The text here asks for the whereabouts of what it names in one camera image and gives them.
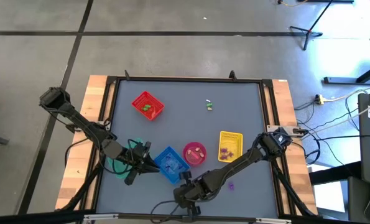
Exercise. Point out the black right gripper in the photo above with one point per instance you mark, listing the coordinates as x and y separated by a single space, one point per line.
191 191

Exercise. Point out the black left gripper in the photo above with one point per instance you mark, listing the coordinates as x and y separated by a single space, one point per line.
132 157

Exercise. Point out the blue plastic basket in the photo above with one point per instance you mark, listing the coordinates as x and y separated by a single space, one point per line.
172 165

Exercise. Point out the pink round plastic bowl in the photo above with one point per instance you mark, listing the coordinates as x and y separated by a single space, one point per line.
194 154

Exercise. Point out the purple plastic spider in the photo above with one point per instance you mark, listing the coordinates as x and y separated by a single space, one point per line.
223 151
224 157
231 186

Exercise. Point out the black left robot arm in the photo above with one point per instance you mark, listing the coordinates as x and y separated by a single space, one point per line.
79 119

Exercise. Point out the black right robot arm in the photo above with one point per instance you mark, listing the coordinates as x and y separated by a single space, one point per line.
234 165

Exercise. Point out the green translucent plastic bin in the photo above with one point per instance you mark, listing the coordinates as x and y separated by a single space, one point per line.
114 165

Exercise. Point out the pink rectangular tag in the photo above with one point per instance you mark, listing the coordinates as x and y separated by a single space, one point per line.
194 155

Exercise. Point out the red plastic basket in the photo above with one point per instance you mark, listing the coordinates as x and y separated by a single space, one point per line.
147 105

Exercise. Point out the yellow plastic basket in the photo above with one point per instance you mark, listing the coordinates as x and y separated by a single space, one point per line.
231 140

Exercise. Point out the black crossbeam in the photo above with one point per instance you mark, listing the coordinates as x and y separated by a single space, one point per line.
32 217

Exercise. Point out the black support beam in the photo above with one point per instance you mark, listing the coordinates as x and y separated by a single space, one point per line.
334 174

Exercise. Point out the yellow power plug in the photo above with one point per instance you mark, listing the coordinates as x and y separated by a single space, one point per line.
319 99

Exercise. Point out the dark cabinet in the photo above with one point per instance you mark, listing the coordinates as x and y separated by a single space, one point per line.
357 199

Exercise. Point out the black desk leg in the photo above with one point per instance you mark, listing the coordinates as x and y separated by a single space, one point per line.
343 80

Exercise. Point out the black tripod stand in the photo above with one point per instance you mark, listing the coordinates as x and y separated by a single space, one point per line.
309 30

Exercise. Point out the silver metal bracket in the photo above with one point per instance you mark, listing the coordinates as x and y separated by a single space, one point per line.
273 221
100 216

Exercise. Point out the black table frame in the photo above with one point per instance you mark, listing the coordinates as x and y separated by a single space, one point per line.
187 79

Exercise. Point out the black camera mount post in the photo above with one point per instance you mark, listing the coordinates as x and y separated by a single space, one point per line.
232 74

